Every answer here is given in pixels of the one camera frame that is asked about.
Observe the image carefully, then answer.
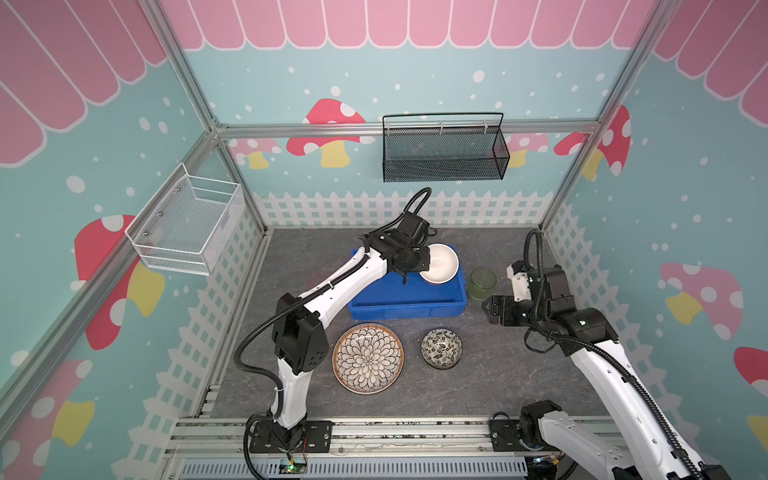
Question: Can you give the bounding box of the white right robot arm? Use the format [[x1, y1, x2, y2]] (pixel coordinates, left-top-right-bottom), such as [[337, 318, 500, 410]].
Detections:
[[482, 229, 728, 479]]

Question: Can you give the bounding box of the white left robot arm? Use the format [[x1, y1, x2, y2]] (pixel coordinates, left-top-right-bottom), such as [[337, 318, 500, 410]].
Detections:
[[233, 187, 432, 455]]

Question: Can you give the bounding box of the blue plastic bin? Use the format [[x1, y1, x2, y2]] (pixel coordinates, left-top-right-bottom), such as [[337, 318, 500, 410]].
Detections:
[[348, 244, 468, 321]]

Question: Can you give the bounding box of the brown floral pattern plate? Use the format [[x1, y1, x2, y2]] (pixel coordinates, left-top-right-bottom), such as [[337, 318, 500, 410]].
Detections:
[[332, 323, 405, 395]]

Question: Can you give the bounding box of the black mesh wall basket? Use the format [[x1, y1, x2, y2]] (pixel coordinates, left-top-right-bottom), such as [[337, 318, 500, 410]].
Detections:
[[381, 112, 511, 183]]

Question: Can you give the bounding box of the green transparent plastic cup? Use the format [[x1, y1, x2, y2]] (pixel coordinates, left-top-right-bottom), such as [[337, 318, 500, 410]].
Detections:
[[468, 268, 497, 301]]

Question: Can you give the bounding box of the orange white ceramic bowl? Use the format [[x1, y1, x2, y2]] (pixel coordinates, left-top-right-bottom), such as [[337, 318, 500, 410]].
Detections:
[[419, 243, 460, 285]]

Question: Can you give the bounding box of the white wire wall basket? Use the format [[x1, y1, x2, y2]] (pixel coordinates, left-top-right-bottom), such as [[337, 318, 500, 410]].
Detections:
[[125, 164, 245, 276]]

